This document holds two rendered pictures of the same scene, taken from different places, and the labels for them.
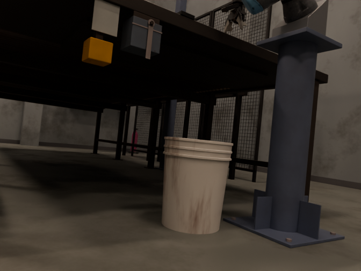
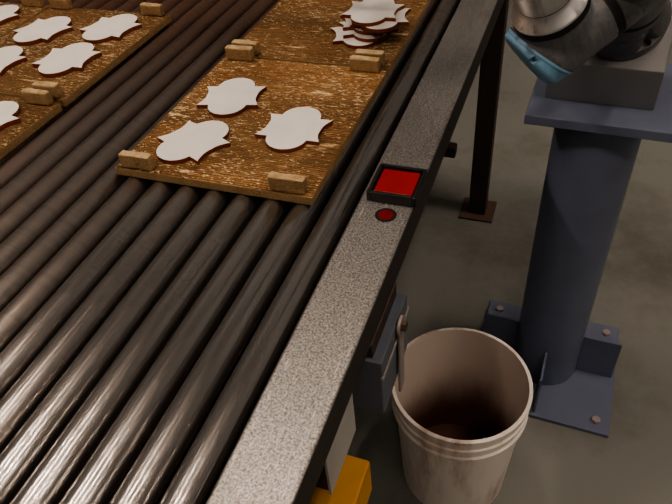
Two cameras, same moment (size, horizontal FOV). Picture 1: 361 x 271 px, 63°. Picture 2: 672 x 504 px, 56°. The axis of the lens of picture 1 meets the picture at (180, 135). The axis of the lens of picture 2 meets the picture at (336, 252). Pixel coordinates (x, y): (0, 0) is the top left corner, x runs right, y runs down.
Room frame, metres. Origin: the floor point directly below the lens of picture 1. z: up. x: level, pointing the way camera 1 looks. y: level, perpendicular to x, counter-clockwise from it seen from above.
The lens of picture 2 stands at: (0.73, 0.54, 1.52)
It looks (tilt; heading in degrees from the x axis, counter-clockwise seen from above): 43 degrees down; 329
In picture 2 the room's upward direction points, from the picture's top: 6 degrees counter-clockwise
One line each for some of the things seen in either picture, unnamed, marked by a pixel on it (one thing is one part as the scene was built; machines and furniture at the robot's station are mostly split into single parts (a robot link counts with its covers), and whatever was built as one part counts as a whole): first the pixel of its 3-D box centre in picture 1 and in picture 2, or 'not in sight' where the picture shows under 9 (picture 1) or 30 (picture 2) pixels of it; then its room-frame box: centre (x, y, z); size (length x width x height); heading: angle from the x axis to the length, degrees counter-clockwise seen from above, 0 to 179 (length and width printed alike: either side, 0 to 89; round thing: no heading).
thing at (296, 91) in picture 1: (289, 135); (569, 252); (1.38, -0.51, 0.43); 0.38 x 0.38 x 0.87; 33
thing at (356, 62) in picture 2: not in sight; (365, 63); (1.66, -0.13, 0.95); 0.06 x 0.02 x 0.03; 35
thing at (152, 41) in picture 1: (141, 38); (367, 349); (1.23, 0.20, 0.77); 0.14 x 0.11 x 0.18; 125
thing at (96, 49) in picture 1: (99, 31); (330, 466); (1.12, 0.35, 0.74); 0.09 x 0.08 x 0.24; 125
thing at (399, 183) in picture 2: not in sight; (397, 185); (1.35, 0.04, 0.92); 0.06 x 0.06 x 0.01; 35
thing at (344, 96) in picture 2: not in sight; (262, 118); (1.66, 0.10, 0.93); 0.41 x 0.35 x 0.02; 125
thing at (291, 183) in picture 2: not in sight; (287, 182); (1.43, 0.19, 0.95); 0.06 x 0.02 x 0.03; 35
